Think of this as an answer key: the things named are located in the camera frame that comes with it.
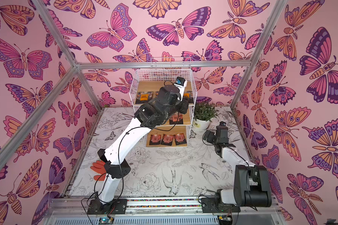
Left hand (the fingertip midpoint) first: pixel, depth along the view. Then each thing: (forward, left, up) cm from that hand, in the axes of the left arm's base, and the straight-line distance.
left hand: (189, 98), depth 66 cm
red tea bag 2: (+3, +3, -41) cm, 41 cm away
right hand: (+1, -16, -33) cm, 37 cm away
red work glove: (-17, +54, -42) cm, 70 cm away
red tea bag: (+2, +12, -40) cm, 42 cm away
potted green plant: (+12, -13, -23) cm, 29 cm away
